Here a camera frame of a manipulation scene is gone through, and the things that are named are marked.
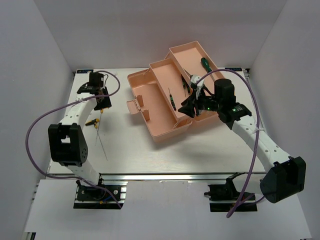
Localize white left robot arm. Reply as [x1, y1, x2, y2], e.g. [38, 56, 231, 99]
[48, 72, 112, 200]

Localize front aluminium rail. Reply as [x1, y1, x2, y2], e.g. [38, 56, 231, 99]
[47, 172, 266, 185]

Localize large green-handled screwdriver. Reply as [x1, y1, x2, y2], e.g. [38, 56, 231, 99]
[184, 69, 193, 79]

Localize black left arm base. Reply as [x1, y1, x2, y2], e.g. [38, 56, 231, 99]
[73, 180, 127, 210]

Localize pink plastic toolbox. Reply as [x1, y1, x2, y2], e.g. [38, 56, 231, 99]
[127, 41, 217, 142]

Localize yellow-black T-handle hex key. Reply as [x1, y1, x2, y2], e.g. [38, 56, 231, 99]
[84, 118, 109, 162]
[95, 109, 104, 146]

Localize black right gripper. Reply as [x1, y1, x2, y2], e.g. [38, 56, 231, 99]
[178, 87, 222, 118]

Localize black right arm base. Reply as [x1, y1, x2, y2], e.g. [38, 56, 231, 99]
[203, 173, 258, 213]

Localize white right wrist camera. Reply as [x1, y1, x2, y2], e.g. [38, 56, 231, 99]
[190, 74, 205, 100]

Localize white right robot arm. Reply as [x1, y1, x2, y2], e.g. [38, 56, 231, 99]
[178, 75, 307, 203]

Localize small black-green precision screwdriver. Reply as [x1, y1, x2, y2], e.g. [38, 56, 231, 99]
[168, 88, 177, 111]

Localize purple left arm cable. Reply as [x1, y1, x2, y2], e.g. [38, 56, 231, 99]
[25, 70, 125, 210]

